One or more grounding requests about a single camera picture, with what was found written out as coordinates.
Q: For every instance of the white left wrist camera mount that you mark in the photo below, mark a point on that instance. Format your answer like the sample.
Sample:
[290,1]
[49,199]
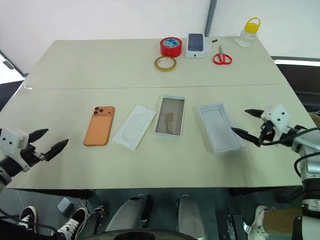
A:
[12,140]

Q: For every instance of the black white sneaker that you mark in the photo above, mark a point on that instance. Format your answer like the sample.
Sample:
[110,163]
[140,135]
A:
[27,217]
[72,223]

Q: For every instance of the orange smartphone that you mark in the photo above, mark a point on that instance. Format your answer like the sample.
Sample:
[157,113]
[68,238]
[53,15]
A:
[98,128]

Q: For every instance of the silver left robot leg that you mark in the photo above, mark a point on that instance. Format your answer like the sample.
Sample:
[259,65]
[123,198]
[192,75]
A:
[127,212]

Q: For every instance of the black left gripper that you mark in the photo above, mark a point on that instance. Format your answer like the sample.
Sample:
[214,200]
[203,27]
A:
[31,156]

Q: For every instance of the grey metal pole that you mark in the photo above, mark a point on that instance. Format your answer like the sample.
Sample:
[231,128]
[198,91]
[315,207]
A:
[211,17]

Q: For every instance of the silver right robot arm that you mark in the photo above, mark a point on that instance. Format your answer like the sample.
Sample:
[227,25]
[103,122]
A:
[307,147]

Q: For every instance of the white dark-print phone box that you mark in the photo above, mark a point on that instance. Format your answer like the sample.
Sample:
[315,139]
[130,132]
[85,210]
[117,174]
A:
[195,45]

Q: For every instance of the white box base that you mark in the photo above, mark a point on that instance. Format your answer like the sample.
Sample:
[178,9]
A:
[221,128]

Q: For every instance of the white paper insert tray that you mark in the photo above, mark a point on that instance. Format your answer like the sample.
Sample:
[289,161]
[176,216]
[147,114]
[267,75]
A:
[133,127]

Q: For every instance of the dark rounded robot torso edge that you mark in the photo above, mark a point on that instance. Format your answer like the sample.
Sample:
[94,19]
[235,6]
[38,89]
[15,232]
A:
[145,236]

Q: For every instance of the silver right robot leg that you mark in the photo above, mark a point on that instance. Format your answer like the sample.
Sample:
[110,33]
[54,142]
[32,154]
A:
[190,215]

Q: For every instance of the clear plastic scrap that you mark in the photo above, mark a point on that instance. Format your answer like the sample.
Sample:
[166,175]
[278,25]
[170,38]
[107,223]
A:
[28,87]

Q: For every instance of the black side desk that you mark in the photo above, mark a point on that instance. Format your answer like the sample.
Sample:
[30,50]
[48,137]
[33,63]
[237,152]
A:
[297,80]

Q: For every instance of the small grey metal block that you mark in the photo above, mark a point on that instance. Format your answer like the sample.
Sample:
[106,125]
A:
[65,205]

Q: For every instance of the tan trouser leg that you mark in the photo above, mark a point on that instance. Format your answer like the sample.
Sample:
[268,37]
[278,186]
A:
[282,221]

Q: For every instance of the red tape roll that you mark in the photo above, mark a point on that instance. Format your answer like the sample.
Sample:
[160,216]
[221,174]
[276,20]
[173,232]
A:
[171,47]

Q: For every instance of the clear jar yellow lid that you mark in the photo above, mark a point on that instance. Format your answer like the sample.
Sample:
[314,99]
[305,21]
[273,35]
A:
[247,36]

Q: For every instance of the white box lid with screen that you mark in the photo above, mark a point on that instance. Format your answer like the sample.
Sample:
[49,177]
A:
[170,116]

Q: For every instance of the yellow tape roll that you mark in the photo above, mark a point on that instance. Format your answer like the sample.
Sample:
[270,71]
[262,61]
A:
[158,63]

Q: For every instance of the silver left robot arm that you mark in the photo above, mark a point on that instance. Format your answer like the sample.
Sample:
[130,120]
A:
[5,175]

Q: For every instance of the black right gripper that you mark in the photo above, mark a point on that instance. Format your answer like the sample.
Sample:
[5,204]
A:
[267,130]

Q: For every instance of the white shoe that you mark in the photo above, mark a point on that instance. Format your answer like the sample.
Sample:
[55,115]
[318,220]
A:
[258,220]

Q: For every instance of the silver robot leg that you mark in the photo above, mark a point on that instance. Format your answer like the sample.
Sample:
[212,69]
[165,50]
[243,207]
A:
[190,215]
[127,212]

